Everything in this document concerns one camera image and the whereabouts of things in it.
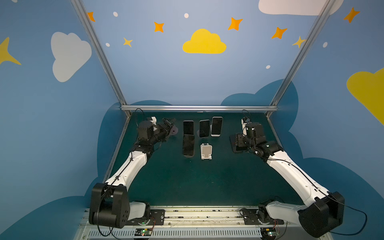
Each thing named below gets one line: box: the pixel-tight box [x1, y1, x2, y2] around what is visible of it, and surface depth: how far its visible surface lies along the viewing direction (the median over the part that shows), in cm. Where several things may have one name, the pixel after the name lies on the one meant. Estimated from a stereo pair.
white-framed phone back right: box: [210, 116, 224, 137], surface depth 104 cm
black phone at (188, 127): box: [183, 120, 194, 135], surface depth 98 cm
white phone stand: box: [200, 143, 213, 160], surface depth 96 cm
